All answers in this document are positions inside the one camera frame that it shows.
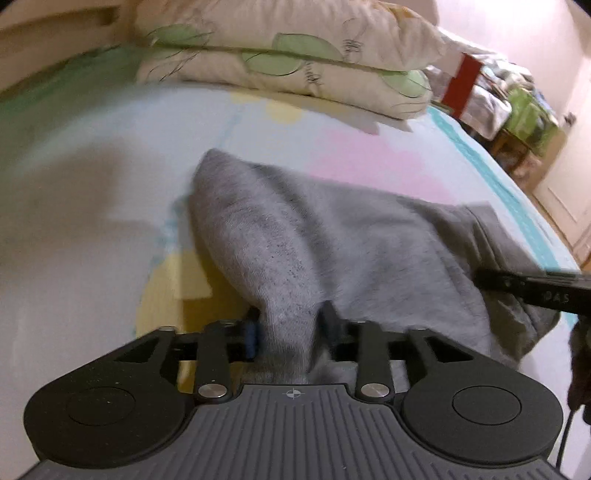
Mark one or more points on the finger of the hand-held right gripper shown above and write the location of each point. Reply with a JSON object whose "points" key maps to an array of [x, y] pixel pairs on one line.
{"points": [[496, 280]]}

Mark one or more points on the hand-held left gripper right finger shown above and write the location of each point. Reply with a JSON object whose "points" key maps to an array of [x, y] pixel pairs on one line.
{"points": [[330, 319]]}

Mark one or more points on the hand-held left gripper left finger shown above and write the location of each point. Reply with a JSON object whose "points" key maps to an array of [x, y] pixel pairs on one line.
{"points": [[251, 334]]}

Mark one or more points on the grey pants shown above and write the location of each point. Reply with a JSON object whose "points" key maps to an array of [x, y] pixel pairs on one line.
{"points": [[346, 230]]}

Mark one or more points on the white door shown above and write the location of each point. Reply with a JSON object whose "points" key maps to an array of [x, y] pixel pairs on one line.
{"points": [[570, 194]]}

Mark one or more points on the wooden stool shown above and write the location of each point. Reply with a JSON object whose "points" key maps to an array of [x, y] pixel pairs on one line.
{"points": [[515, 152]]}

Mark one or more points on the green box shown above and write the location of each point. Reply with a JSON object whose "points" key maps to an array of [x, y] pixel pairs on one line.
{"points": [[531, 117]]}

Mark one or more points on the grey cloth pile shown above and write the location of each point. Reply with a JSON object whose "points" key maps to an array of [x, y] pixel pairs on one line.
{"points": [[501, 87]]}

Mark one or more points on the pastel printed bed sheet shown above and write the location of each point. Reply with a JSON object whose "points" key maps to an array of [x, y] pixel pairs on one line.
{"points": [[92, 207]]}

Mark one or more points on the leaf print pillow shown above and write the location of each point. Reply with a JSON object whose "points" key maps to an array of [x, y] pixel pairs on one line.
{"points": [[332, 83], [286, 23]]}

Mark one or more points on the beige bed frame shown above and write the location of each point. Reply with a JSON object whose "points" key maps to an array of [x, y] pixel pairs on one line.
{"points": [[51, 27]]}

